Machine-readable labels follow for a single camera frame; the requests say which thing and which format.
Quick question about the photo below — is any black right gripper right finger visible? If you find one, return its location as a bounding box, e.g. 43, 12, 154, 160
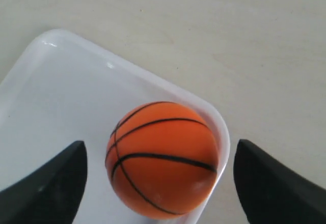
233, 139, 325, 223

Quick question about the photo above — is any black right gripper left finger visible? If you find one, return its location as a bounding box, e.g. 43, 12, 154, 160
1, 141, 88, 223

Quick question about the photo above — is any small orange basketball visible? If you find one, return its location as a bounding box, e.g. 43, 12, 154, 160
105, 101, 221, 219

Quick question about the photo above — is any white plastic tray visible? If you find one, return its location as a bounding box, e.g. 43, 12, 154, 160
1, 30, 230, 223

